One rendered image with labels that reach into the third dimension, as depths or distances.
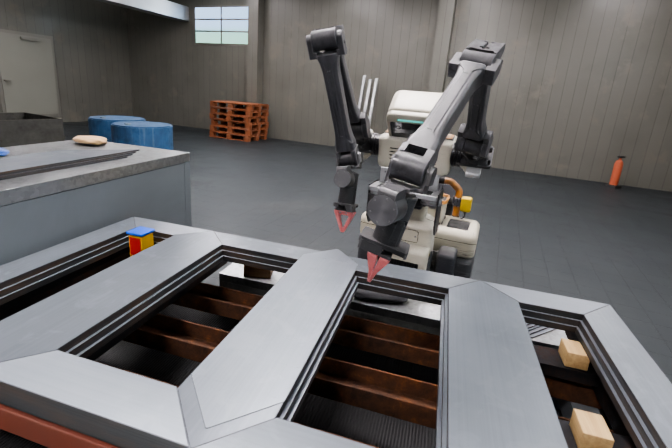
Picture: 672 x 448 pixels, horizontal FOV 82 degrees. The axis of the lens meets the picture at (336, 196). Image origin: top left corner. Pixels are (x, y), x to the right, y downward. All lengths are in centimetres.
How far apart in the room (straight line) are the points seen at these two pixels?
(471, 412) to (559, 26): 869
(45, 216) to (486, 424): 125
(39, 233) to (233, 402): 89
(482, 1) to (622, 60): 283
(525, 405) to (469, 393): 9
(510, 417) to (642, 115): 872
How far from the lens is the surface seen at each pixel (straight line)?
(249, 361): 81
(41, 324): 103
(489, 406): 80
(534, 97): 904
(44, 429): 89
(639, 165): 942
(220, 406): 73
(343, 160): 129
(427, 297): 114
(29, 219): 140
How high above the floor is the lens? 137
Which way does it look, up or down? 15 degrees down
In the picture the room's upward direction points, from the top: 4 degrees clockwise
